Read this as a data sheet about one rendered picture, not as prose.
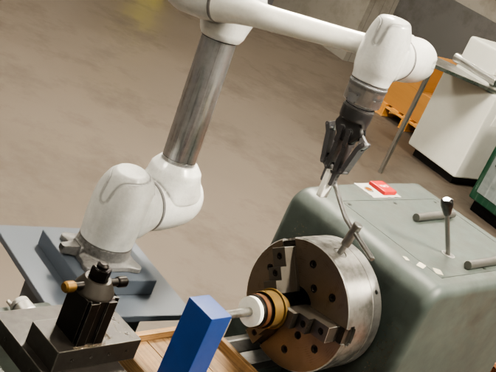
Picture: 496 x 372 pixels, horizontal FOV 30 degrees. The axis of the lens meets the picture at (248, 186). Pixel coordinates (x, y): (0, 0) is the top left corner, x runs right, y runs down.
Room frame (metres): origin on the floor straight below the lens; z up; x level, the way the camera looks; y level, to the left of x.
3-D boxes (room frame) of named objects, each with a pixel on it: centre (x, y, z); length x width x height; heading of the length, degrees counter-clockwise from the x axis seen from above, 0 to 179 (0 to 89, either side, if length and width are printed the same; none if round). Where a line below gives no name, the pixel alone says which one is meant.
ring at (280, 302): (1.87, -0.15, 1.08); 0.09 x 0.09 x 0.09; 51
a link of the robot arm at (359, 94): (2.08, -0.16, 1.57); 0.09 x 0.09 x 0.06
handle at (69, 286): (1.52, 0.22, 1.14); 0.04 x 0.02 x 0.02; 141
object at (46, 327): (1.59, 0.17, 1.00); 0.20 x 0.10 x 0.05; 141
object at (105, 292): (1.57, 0.19, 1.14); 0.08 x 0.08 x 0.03
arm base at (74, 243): (2.29, 0.32, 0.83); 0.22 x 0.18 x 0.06; 134
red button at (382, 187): (2.47, -0.35, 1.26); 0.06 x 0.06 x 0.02; 51
